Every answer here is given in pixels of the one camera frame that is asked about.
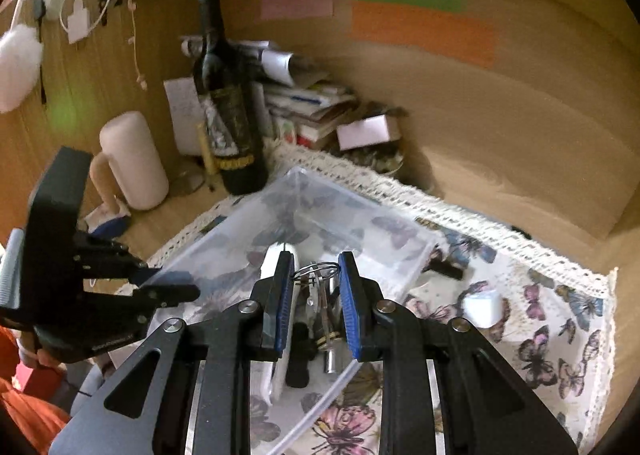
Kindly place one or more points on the orange sticky note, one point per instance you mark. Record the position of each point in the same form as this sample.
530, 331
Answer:
425, 32

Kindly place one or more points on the clear plastic container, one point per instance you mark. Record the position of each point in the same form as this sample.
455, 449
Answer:
350, 215

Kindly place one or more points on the white fluffy puff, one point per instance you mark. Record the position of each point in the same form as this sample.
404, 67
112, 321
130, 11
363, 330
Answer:
17, 67

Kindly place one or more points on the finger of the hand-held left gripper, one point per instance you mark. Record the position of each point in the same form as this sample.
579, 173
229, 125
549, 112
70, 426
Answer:
110, 260
160, 294

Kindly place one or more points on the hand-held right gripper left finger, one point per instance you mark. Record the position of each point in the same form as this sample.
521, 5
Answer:
284, 305

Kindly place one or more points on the blue white small pouch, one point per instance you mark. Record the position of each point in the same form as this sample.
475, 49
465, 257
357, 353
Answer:
112, 226

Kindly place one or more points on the small silver white cube box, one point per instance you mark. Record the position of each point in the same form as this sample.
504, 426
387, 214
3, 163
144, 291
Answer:
481, 309

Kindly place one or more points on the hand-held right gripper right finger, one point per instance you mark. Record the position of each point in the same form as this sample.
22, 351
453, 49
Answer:
350, 310

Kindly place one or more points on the cream cylindrical mug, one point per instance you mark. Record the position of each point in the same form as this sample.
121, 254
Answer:
135, 160

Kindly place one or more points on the dark wine bottle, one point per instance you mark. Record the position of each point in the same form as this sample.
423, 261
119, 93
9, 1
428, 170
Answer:
232, 135

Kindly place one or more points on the stack of books and magazines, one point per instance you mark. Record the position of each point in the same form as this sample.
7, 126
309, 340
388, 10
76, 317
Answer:
310, 105

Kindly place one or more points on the person's orange clothing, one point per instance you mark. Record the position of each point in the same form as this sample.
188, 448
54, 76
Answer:
25, 400

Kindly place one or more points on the small white cardboard box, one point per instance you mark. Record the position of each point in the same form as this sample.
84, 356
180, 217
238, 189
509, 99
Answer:
365, 131

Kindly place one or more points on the silver metal cylinder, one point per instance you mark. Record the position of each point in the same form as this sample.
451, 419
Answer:
332, 360

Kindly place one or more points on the gold wrapped stick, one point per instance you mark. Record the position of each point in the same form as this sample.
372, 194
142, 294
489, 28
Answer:
206, 155

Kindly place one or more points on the white paper note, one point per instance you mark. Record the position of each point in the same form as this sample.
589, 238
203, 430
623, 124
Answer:
181, 110

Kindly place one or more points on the bowl of small trinkets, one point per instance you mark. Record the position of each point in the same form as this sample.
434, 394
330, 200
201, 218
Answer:
382, 162

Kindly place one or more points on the butterfly print lace tablecloth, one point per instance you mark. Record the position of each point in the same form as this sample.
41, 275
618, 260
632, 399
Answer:
545, 335

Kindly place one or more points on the white handheld beauty device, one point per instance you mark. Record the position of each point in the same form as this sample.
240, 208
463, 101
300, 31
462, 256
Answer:
270, 261

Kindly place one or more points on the black plastic tool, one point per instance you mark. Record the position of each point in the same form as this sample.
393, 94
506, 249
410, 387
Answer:
297, 360

